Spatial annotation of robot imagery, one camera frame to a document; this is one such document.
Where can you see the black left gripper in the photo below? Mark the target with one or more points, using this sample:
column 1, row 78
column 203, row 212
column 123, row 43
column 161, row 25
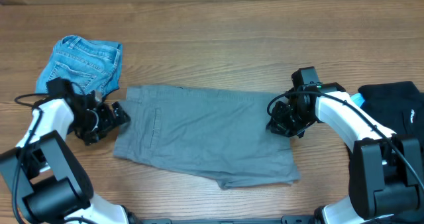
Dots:
column 110, row 122

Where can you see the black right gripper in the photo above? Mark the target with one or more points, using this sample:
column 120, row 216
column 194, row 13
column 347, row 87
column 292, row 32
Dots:
column 282, row 118

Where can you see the grey shorts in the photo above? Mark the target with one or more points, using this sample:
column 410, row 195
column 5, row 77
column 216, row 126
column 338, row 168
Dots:
column 217, row 134

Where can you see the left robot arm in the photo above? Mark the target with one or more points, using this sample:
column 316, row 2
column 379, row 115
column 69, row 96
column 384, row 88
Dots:
column 46, row 181

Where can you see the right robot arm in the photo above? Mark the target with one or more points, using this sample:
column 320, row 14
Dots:
column 385, row 169

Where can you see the folded blue denim jeans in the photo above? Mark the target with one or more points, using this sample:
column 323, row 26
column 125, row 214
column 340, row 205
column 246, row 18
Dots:
column 91, row 65

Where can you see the light blue cloth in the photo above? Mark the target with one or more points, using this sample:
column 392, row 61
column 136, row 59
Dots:
column 358, row 99

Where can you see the black garment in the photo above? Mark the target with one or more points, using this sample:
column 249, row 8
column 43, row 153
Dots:
column 398, row 106

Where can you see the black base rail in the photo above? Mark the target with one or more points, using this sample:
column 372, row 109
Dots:
column 228, row 221

